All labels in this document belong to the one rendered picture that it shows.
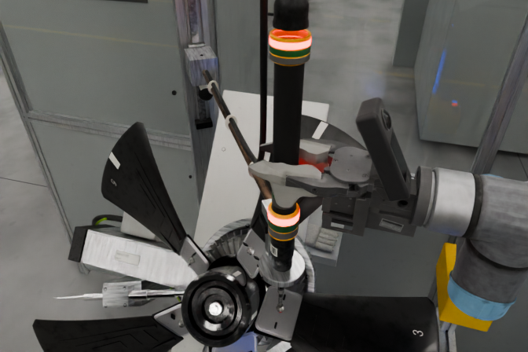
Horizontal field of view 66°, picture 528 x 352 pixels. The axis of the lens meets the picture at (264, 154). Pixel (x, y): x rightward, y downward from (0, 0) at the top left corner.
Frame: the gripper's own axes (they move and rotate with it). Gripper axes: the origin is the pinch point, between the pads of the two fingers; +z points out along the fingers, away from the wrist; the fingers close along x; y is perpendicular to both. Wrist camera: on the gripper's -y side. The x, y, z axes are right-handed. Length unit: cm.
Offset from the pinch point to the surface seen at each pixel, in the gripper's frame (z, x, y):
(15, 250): 173, 73, 151
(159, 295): 22.3, 1.8, 40.0
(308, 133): -2.2, 19.7, 8.0
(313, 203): -5.9, 8.2, 13.6
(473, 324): -41, 21, 50
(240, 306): 2.6, -4.0, 27.6
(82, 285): 120, 63, 151
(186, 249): 15.7, 3.9, 26.8
